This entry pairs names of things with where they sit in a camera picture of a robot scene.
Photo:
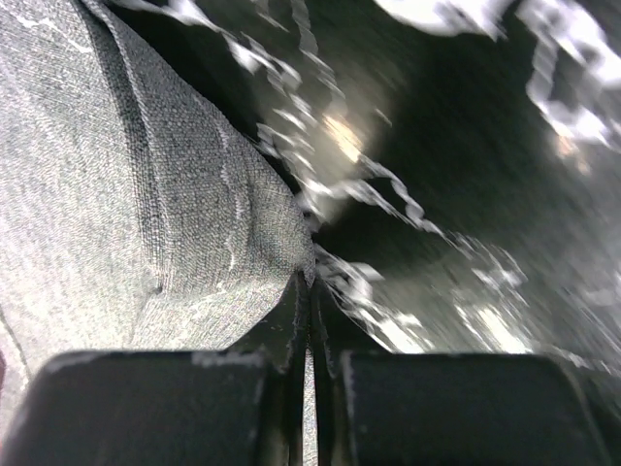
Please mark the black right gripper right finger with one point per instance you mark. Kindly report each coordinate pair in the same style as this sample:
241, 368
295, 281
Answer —
332, 334

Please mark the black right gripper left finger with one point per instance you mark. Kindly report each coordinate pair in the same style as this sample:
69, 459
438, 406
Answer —
280, 338

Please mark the grey cloth napkin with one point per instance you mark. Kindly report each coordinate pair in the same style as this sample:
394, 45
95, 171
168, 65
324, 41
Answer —
141, 236

